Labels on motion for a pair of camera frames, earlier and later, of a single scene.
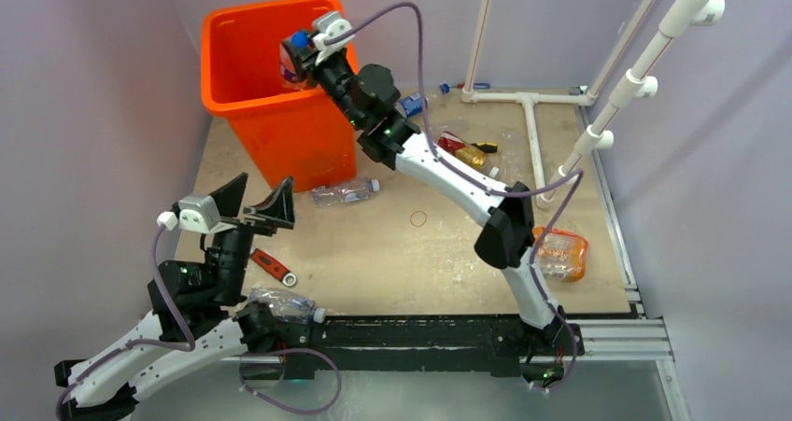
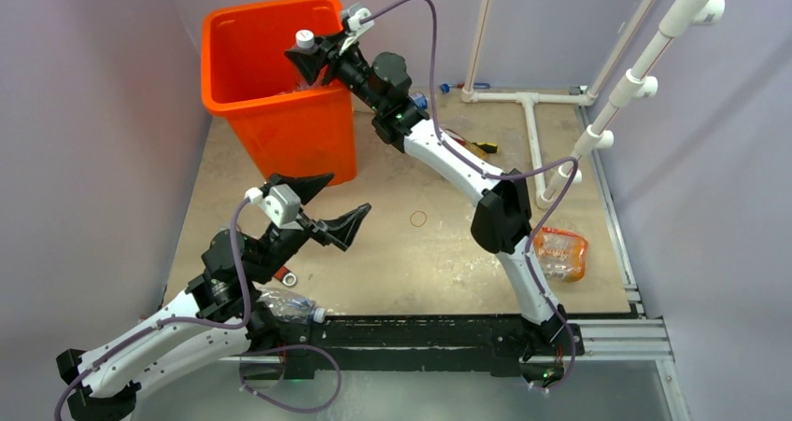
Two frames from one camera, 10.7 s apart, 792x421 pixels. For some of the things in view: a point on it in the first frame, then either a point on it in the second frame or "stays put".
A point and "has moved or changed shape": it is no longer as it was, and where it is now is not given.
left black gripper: [277, 211] → [338, 230]
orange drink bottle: [562, 254] stays put
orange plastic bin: [287, 132] stays put
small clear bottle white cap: [337, 194] has moved or changed shape
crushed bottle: [288, 305] stays put
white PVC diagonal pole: [697, 6] stays put
